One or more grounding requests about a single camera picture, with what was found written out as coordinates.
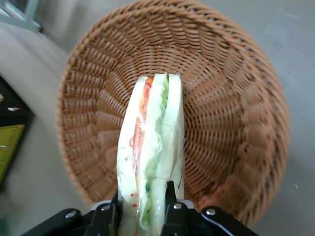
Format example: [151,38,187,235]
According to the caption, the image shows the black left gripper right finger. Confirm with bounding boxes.
[161,181,196,236]

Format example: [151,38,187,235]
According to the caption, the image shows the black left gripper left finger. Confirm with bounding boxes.
[90,190,123,236]

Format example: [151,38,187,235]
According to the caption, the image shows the brown round wicker basket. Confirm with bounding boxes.
[56,0,291,228]

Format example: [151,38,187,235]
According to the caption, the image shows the triangle sandwich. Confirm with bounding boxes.
[115,72,187,236]

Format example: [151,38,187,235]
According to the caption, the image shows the grey metal wire rack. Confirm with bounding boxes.
[0,0,43,33]

